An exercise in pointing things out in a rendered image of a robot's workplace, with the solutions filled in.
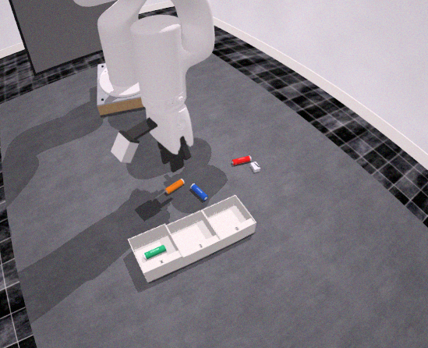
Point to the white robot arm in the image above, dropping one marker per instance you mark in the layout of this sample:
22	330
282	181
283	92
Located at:
151	56

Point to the red aa battery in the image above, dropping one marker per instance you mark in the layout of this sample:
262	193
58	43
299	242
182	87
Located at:
241	160

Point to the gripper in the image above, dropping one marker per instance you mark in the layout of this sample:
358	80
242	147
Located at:
172	131

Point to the orange battery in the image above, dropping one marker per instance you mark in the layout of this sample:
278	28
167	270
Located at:
174	186

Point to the white three-compartment bin rack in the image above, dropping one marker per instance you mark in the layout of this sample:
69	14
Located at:
192	232

